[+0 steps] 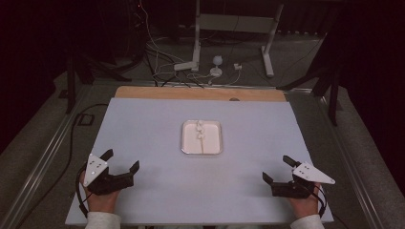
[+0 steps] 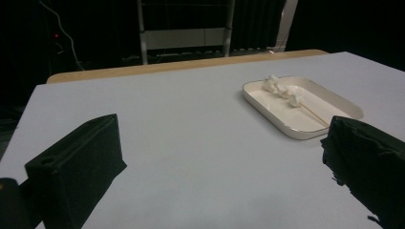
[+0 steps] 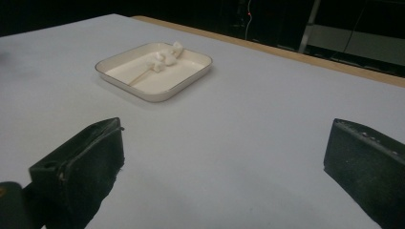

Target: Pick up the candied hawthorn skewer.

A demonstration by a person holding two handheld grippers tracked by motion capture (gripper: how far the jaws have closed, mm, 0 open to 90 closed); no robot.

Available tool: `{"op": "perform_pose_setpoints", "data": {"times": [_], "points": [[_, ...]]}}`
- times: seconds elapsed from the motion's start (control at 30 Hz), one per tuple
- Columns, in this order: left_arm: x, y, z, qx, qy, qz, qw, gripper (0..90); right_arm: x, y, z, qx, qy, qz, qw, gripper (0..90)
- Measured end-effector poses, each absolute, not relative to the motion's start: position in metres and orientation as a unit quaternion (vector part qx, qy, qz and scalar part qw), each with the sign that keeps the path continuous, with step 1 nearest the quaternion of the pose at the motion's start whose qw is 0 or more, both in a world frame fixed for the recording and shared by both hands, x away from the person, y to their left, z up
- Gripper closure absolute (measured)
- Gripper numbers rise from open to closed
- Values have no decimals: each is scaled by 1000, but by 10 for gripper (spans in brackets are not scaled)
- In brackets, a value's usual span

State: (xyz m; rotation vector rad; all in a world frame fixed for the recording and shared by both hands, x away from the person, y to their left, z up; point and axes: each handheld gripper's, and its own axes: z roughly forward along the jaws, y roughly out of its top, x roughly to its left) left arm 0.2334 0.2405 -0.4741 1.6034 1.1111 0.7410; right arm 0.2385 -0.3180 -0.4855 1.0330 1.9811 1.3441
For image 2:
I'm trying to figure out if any white cable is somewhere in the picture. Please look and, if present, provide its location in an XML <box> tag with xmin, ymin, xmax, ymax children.
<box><xmin>38</xmin><ymin>0</ymin><xmax>85</xmax><ymax>72</ymax></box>

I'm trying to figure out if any white marshmallow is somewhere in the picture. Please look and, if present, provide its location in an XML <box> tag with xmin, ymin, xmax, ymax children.
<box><xmin>263</xmin><ymin>74</ymin><xmax>280</xmax><ymax>94</ymax></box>
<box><xmin>287</xmin><ymin>90</ymin><xmax>305</xmax><ymax>109</ymax></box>
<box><xmin>275</xmin><ymin>83</ymin><xmax>290</xmax><ymax>99</ymax></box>

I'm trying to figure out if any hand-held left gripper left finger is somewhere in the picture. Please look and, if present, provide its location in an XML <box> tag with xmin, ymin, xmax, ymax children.
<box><xmin>24</xmin><ymin>113</ymin><xmax>128</xmax><ymax>229</ymax></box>

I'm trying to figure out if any grey metal stand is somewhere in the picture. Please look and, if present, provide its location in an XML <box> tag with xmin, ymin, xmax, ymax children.
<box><xmin>137</xmin><ymin>0</ymin><xmax>237</xmax><ymax>66</ymax></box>

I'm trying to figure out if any white rectangular tray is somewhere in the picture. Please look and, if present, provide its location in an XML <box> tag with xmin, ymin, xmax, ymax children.
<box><xmin>242</xmin><ymin>75</ymin><xmax>365</xmax><ymax>141</ymax></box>

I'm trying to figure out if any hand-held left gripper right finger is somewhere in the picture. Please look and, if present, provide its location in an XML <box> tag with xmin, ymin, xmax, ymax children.
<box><xmin>320</xmin><ymin>114</ymin><xmax>405</xmax><ymax>229</ymax></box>

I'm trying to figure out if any pale blue table mat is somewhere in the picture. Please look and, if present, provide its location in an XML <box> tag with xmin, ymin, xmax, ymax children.
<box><xmin>0</xmin><ymin>51</ymin><xmax>405</xmax><ymax>229</ymax></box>

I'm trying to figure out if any thin wooden skewer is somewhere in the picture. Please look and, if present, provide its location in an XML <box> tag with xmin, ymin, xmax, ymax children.
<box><xmin>299</xmin><ymin>102</ymin><xmax>331</xmax><ymax>127</ymax></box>

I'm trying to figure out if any wooden board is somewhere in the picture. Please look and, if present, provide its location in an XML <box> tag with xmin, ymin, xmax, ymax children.
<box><xmin>46</xmin><ymin>48</ymin><xmax>329</xmax><ymax>85</ymax></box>

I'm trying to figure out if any white metal post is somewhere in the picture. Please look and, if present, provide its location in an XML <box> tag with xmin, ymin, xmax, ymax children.
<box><xmin>275</xmin><ymin>0</ymin><xmax>300</xmax><ymax>52</ymax></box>

